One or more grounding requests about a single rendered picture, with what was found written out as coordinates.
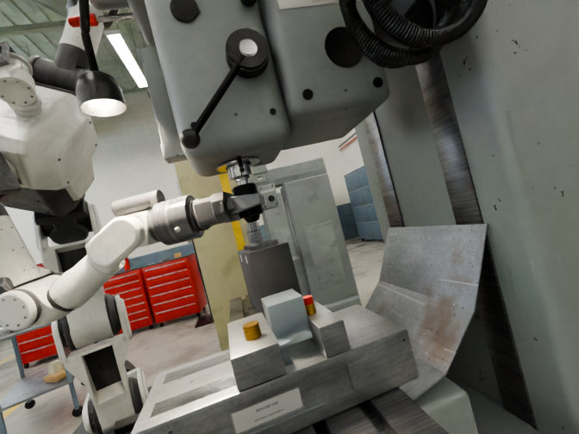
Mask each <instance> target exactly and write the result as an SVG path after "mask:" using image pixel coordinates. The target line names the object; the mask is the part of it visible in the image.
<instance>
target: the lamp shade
mask: <svg viewBox="0 0 579 434"><path fill-rule="evenodd" d="M76 96H77V99H78V106H79V109H80V110H81V111H82V112H83V113H84V114H87V115H91V116H97V117H109V116H115V115H119V114H122V113H123V112H125V111H126V110H127V104H126V101H125V97H124V94H123V91H122V89H121V87H120V85H119V84H118V83H117V82H116V80H115V78H114V77H112V76H110V75H109V74H107V73H104V72H101V71H88V72H86V73H84V74H82V75H80V76H79V77H78V81H77V87H76Z"/></svg>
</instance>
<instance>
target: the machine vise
mask: <svg viewBox="0 0 579 434"><path fill-rule="evenodd" d="M314 305H315V309H316V313H315V314H313V315H309V316H308V321H309V324H310V328H311V332H312V335H313V337H312V338H309V339H306V340H303V341H301V342H299V343H296V344H292V345H290V346H287V347H284V348H282V349H281V352H282V356H283V362H284V366H285V369H286V373H285V374H284V375H280V376H278V377H276V378H273V379H271V380H269V381H265V382H262V383H260V384H258V385H255V386H253V387H250V388H247V389H244V390H242V391H239V390H238V389H237V386H236V382H235V379H234V375H233V369H232V365H231V362H230V353H229V349H227V350H224V351H221V352H218V353H215V354H213V355H210V356H206V357H204V358H201V359H198V360H195V361H193V362H190V363H186V364H184V365H181V366H178V367H176V368H173V369H168V370H166V371H164V372H161V373H159V374H158V375H157V377H156V379H155V382H154V383H153V386H152V388H151V391H150V393H149V395H148V396H147V399H146V402H145V404H144V406H143V408H142V410H141V412H140V415H139V417H138V419H137V421H136V423H135V425H134V428H133V430H132V432H131V434H291V433H293V432H296V431H299V430H300V429H303V428H305V427H307V426H310V425H312V424H314V423H317V422H319V421H321V420H323V419H326V418H328V417H331V416H333V415H334V414H337V413H339V412H342V411H344V410H346V409H348V408H351V407H353V406H355V405H358V404H360V403H362V402H365V401H367V400H369V399H372V398H374V397H376V396H378V395H380V394H383V393H386V392H388V391H389V390H392V389H394V388H397V387H400V386H401V385H403V384H406V383H408V382H410V381H413V380H415V379H417V378H418V377H419V374H418V370H417V367H416V363H415V360H414V354H413V351H412V347H411V344H410V340H409V336H408V331H407V329H406V328H405V327H403V326H401V325H398V324H396V323H395V322H393V321H391V320H389V319H386V318H384V317H382V316H380V315H378V314H376V313H373V312H372V311H370V310H368V309H366V308H364V307H361V306H360V305H354V306H351V307H347V308H344V309H342V310H339V311H337V312H334V313H333V312H331V311H330V310H328V309H327V308H325V307H324V306H322V305H321V304H320V303H318V302H317V301H315V300H314Z"/></svg>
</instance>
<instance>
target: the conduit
mask: <svg viewBox="0 0 579 434"><path fill-rule="evenodd" d="M361 1H362V3H363V4H364V6H365V8H366V9H367V12H369V15H370V17H372V20H374V22H376V23H377V25H378V27H379V28H381V30H382V31H383V32H385V34H387V35H388V36H390V38H393V40H395V41H398V43H401V44H402V45H404V46H406V47H409V48H408V49H405V48H400V47H397V46H392V45H390V44H388V43H387V42H386V43H385V41H383V40H381V39H380V38H379V39H378V36H376V35H374V34H373V33H372V31H370V29H369V28H367V25H366V24H365V23H364V22H363V20H362V18H361V16H360V15H359V13H358V10H357V7H356V0H339V6H340V9H341V13H342V16H343V18H344V22H345V25H346V29H347V32H348V33H349V35H350V37H351V38H352V40H353V42H354V43H355V44H354V45H356V47H357V48H358V50H359V51H360V52H362V54H363V55H364V56H365V57H366V58H368V59H369V60H370V61H372V63H375V65H379V66H381V67H383V68H388V69H397V68H401V67H403V66H406V65H418V64H421V63H424V62H426V61H428V60H429V59H431V58H433V57H434V56H435V55H436V54H437V53H438V52H439V51H440V50H441V48H443V46H444V45H446V44H449V43H451V42H453V41H455V40H458V38H461V37H462V36H464V34H466V33H467V32H469V30H470V29H471V28H473V26H474V25H475V24H476V22H477V21H478V19H479V18H480V16H481V15H482V13H483V11H484V9H485V8H486V5H487V1H488V0H469V4H468V6H467V8H466V10H465V11H464V13H463V14H462V15H461V16H460V17H459V15H460V12H461V9H462V5H463V1H464V0H433V1H435V2H434V3H435V8H436V26H435V27H433V9H432V6H431V3H430V0H416V1H415V3H414V5H415V8H416V10H417V14H418V17H419V27H418V25H415V24H413V23H412V22H411V23H410V21H408V20H406V17H405V18H403V16H401V14H400V15H399V12H397V9H396V10H395V8H393V5H391V3H389V0H361Z"/></svg>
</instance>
